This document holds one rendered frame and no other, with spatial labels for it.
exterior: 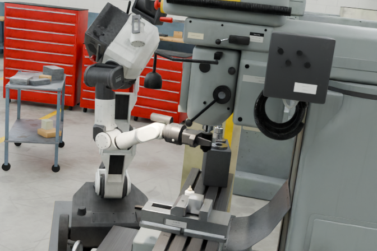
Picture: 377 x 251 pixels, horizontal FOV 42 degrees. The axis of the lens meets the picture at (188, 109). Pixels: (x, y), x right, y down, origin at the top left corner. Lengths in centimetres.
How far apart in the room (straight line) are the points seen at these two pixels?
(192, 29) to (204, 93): 25
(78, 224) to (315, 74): 158
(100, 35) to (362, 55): 113
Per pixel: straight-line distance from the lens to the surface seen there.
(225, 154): 240
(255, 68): 185
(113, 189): 286
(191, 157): 390
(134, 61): 224
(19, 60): 738
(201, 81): 189
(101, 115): 222
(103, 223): 271
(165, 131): 207
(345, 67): 187
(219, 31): 184
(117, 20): 232
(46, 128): 507
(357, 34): 187
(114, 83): 219
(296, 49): 159
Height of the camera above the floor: 181
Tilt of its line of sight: 13 degrees down
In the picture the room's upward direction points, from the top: 6 degrees clockwise
